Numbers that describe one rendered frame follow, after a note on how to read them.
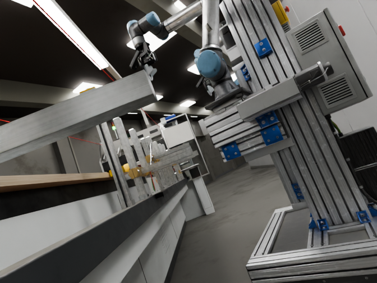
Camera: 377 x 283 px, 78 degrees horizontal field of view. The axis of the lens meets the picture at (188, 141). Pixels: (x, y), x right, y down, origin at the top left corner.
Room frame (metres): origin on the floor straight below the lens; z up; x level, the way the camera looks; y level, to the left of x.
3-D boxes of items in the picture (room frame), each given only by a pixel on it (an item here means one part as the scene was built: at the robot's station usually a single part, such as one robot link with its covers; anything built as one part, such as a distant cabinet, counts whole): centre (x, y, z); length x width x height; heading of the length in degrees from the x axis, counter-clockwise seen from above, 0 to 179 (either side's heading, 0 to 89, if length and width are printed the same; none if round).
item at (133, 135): (1.47, 0.32, 0.90); 0.04 x 0.04 x 0.48; 89
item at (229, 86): (1.26, -0.30, 1.09); 0.15 x 0.15 x 0.10
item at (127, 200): (0.96, 0.32, 0.92); 0.05 x 0.05 x 0.45; 89
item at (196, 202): (4.36, 0.83, 0.95); 1.65 x 0.70 x 1.90; 89
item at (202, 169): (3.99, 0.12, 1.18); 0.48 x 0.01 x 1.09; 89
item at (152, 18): (1.23, -0.04, 1.61); 0.11 x 0.11 x 0.08; 68
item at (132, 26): (1.25, 0.06, 1.61); 0.09 x 0.08 x 0.11; 68
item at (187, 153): (1.26, 0.22, 0.84); 0.44 x 0.03 x 0.04; 89
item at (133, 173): (1.24, 0.32, 0.84); 0.14 x 0.06 x 0.05; 179
